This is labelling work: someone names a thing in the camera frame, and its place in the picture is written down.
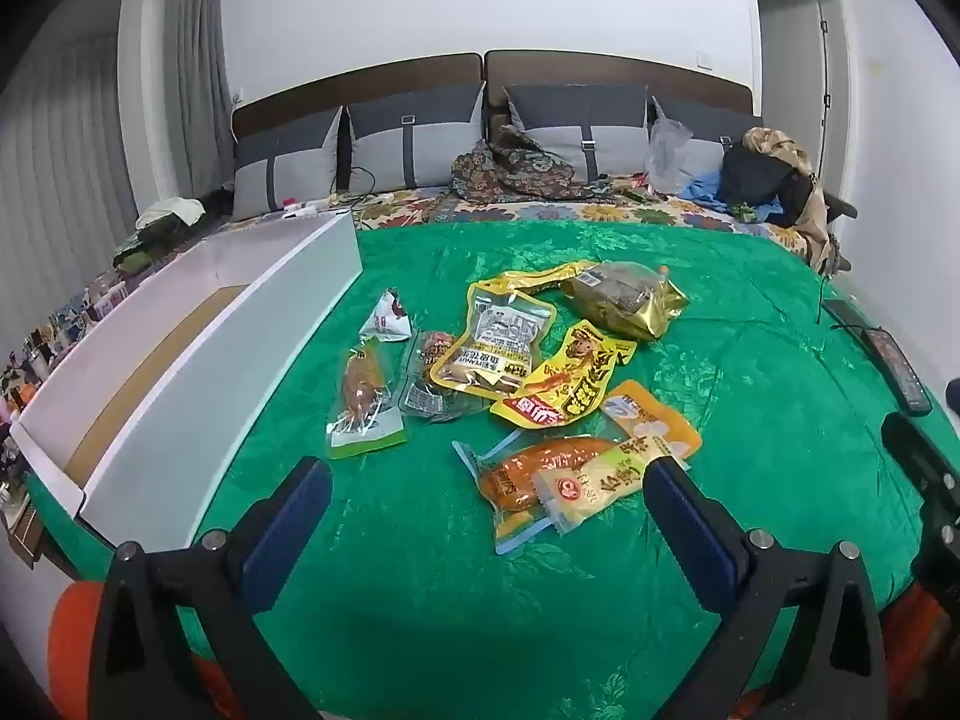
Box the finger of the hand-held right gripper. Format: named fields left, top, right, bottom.
left=880, top=411, right=960, bottom=522
left=911, top=510, right=960, bottom=616

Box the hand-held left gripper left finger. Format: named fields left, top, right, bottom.
left=90, top=456, right=333, bottom=720

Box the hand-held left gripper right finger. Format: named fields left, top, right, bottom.
left=643, top=456, right=890, bottom=720

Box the pale yellow snack packet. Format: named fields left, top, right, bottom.
left=535, top=438, right=670, bottom=535

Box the small orange-yellow snack packet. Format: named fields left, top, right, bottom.
left=600, top=380, right=704, bottom=460

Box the green-edged clear drumstick packet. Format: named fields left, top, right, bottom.
left=325, top=340, right=410, bottom=460

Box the clear packet with orange meat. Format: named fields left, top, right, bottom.
left=451, top=435, right=625, bottom=557

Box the white cardboard box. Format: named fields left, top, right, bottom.
left=9, top=211, right=364, bottom=552

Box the yellow packet with red label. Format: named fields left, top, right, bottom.
left=490, top=319, right=638, bottom=430

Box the dark clear sausage packet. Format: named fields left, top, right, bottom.
left=397, top=330, right=470, bottom=422

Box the white triangular snack packet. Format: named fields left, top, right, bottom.
left=358, top=288, right=413, bottom=344

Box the gold foil snack packet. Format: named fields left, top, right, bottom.
left=561, top=261, right=691, bottom=343

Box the yellow-edged clear peanut packet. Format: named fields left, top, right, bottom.
left=429, top=281, right=557, bottom=400

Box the gold wrapper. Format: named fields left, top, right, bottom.
left=507, top=260, right=601, bottom=293

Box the black smartphone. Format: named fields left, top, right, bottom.
left=861, top=325, right=935, bottom=418

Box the long black device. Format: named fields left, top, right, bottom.
left=820, top=299, right=877, bottom=340

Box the person's orange clothing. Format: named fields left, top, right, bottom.
left=46, top=581, right=106, bottom=698

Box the green clothes pile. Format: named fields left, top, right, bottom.
left=112, top=219, right=203, bottom=275

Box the black bag with scarf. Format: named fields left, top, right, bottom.
left=741, top=127, right=835, bottom=275

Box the white cloth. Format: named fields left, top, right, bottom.
left=136, top=197, right=206, bottom=230

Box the blue cloth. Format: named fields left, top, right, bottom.
left=677, top=171, right=782, bottom=224

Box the clear plastic bag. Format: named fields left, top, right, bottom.
left=643, top=118, right=695, bottom=196

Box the white door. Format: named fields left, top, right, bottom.
left=748, top=0, right=839, bottom=192

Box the grey curtain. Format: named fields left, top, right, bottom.
left=0, top=0, right=235, bottom=361

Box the thin black charger cable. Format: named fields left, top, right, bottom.
left=332, top=163, right=378, bottom=205

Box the grey strapped pillow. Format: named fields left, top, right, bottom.
left=346, top=81, right=486, bottom=194
left=233, top=106, right=344, bottom=223
left=651, top=95, right=763, bottom=166
left=502, top=83, right=650, bottom=182

